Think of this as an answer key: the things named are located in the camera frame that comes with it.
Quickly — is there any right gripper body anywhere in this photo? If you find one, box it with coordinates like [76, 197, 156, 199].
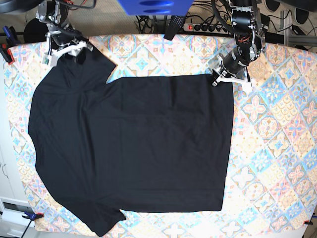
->
[47, 23, 87, 50]

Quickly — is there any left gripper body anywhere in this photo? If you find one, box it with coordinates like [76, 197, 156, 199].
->
[218, 48, 249, 76]

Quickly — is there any black T-shirt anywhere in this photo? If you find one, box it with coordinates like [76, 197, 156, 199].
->
[28, 49, 234, 237]

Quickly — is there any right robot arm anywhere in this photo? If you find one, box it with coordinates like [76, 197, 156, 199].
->
[0, 0, 97, 67]

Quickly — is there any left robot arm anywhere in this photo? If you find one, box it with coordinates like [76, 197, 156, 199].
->
[211, 0, 265, 93]

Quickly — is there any black round stool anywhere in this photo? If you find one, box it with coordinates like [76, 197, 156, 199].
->
[23, 18, 48, 43]

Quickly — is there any blue orange clamp upper left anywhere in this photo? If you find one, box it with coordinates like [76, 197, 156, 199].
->
[0, 26, 18, 65]

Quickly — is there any blue orange clamp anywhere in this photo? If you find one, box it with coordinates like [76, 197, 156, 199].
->
[22, 212, 44, 221]
[0, 26, 18, 65]

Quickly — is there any white power strip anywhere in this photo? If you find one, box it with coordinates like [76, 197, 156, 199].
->
[183, 23, 229, 34]

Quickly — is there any white cabinet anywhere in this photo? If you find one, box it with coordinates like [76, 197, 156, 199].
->
[0, 65, 38, 238]

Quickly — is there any blue orange clamp lower left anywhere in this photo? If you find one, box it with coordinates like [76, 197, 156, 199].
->
[22, 212, 44, 221]

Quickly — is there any black remote-like bracket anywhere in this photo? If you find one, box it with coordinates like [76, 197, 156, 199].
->
[164, 15, 185, 41]

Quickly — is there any aluminium frame rail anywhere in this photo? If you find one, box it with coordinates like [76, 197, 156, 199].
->
[279, 10, 317, 51]

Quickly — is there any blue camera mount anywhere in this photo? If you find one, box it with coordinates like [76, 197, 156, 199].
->
[118, 0, 194, 16]

